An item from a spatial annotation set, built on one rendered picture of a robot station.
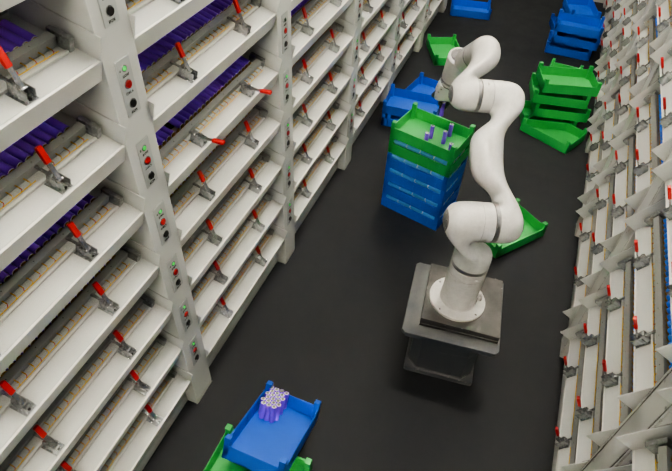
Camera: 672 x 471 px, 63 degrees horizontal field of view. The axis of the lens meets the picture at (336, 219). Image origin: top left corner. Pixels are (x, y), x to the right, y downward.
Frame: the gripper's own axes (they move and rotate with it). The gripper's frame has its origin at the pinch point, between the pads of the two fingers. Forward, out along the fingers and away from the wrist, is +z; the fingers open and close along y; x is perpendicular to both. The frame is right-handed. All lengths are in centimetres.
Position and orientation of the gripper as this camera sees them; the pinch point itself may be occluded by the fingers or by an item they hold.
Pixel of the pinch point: (443, 102)
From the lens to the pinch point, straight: 242.3
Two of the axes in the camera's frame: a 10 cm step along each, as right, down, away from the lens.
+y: 10.0, 0.9, -0.3
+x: 0.9, -9.3, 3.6
